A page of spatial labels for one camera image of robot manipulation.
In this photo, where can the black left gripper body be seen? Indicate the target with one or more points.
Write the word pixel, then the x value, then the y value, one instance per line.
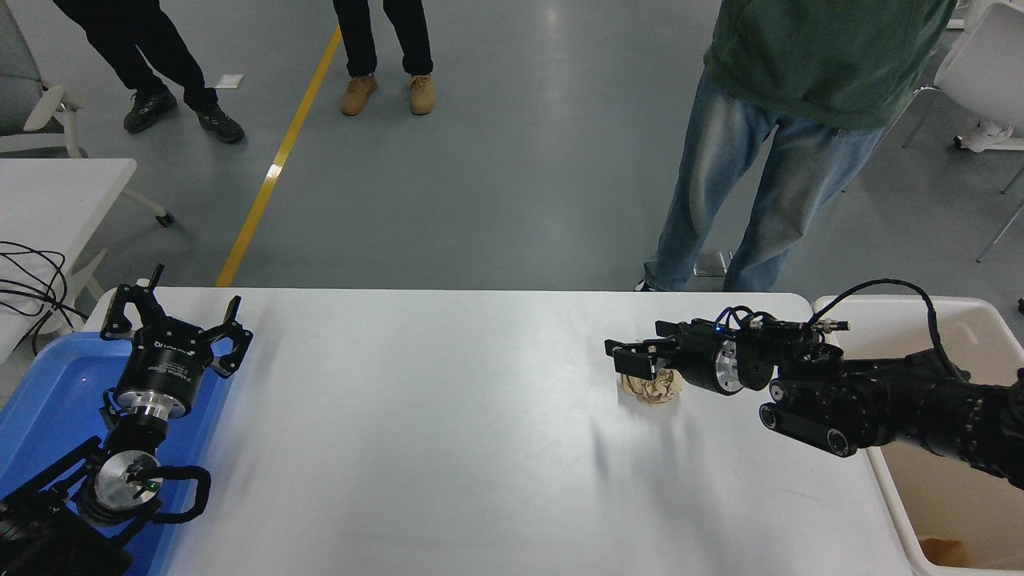
pixel 160 372

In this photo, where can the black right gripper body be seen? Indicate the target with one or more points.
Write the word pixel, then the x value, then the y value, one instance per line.
pixel 698 356

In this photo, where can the tan paper ball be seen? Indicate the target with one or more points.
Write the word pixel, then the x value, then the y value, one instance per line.
pixel 660 388

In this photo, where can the clear floor plate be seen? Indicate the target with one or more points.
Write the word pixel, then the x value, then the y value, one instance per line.
pixel 714 264

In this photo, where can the blue plastic tray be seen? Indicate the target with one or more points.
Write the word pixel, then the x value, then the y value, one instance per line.
pixel 48 384

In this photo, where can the white side table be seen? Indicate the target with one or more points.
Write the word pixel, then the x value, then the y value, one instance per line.
pixel 48 200

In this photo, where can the grey office chair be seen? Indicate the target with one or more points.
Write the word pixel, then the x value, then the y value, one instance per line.
pixel 48 108

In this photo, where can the white paper scrap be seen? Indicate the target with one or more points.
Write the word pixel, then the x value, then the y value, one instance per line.
pixel 233 81

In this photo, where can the large pale plastic bin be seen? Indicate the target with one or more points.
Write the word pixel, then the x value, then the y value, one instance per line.
pixel 944 496

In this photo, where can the brown scrap in bin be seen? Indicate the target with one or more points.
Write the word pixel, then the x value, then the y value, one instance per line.
pixel 944 552

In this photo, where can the white plastic chair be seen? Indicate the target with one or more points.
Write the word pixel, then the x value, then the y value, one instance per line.
pixel 988 72

